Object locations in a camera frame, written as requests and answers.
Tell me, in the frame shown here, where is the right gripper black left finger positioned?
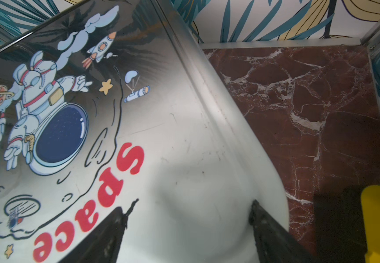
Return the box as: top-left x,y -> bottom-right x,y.
60,199 -> 139,263

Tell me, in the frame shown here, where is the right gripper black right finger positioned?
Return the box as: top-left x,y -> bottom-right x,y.
249,200 -> 317,263

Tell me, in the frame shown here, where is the white space-print kids suitcase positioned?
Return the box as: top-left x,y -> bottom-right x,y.
0,1 -> 289,263

